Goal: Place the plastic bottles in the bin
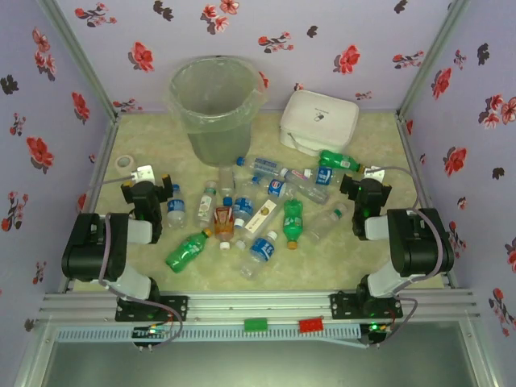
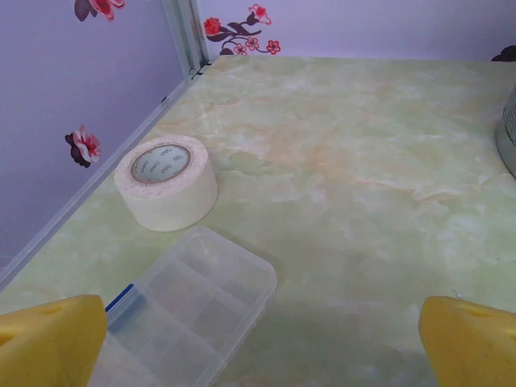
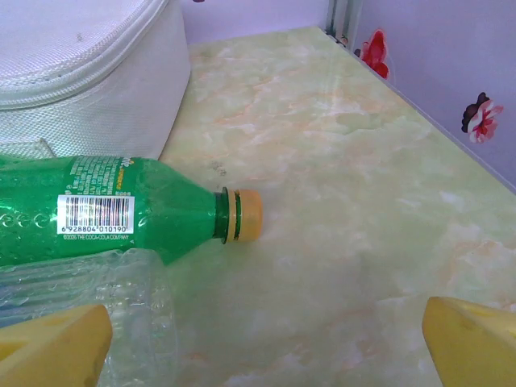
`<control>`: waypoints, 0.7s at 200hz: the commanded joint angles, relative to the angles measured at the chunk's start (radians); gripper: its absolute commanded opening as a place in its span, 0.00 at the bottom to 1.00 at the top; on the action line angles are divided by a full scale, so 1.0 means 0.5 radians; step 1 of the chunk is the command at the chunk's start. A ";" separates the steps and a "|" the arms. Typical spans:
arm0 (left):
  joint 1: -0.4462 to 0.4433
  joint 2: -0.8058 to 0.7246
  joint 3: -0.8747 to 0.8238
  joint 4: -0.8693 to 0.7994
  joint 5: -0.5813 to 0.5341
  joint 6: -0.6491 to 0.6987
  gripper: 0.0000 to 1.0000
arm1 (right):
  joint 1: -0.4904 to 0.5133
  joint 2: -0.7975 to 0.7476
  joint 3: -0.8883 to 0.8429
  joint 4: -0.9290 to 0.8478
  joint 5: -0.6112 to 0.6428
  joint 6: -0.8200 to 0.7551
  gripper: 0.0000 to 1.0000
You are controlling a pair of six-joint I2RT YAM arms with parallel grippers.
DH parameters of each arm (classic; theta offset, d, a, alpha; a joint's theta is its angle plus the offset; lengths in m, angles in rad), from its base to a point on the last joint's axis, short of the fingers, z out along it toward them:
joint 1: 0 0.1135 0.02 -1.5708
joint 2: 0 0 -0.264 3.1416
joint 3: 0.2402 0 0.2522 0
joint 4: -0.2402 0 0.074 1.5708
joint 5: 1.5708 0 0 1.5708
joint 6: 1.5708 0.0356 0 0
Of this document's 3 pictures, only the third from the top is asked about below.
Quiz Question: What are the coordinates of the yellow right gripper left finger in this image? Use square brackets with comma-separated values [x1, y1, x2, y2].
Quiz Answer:
[0, 303, 114, 387]

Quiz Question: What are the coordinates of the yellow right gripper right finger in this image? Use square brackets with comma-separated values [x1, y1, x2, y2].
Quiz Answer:
[421, 296, 516, 387]

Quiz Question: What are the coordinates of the crushed clear bottle blue label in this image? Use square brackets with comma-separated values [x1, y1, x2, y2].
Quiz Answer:
[0, 246, 181, 387]

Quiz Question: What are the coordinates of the green plastic bottle yellow cap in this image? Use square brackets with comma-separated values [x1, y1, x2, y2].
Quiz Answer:
[0, 155, 265, 268]

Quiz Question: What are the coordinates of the white zip case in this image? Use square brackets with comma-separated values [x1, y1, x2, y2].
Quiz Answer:
[0, 0, 193, 162]

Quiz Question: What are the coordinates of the aluminium frame post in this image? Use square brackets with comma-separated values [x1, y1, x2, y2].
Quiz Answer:
[325, 0, 360, 46]

